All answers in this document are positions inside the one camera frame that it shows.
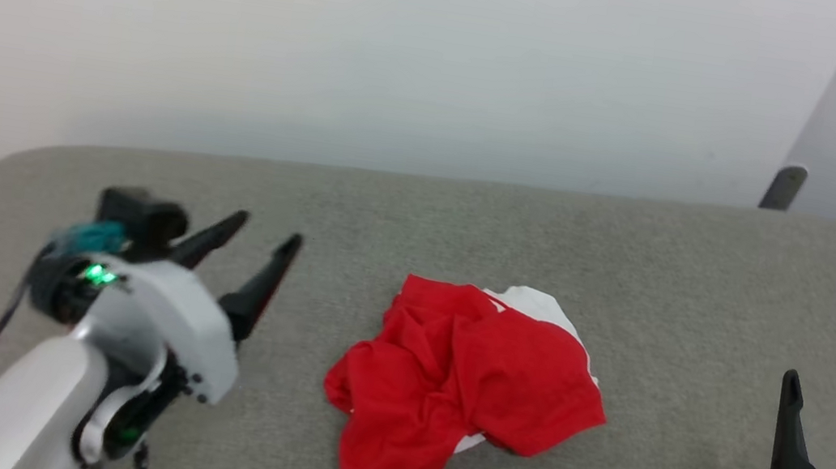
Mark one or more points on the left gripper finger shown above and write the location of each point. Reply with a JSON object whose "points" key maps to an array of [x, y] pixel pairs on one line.
{"points": [[213, 237], [259, 290]]}

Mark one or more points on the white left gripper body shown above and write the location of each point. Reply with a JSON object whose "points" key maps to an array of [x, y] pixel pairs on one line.
{"points": [[184, 324]]}

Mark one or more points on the red and white garment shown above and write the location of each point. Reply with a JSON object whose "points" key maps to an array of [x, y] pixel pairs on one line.
{"points": [[464, 372]]}

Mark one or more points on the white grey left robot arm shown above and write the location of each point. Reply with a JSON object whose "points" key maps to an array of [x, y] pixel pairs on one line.
{"points": [[17, 407]]}

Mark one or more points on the grey fabric sofa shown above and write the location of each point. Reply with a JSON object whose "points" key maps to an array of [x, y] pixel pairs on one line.
{"points": [[628, 256]]}

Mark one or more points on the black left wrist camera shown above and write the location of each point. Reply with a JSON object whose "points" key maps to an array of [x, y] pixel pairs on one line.
{"points": [[142, 216]]}

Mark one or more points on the dark grey rounded post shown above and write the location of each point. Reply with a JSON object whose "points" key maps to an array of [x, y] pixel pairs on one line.
{"points": [[783, 188]]}

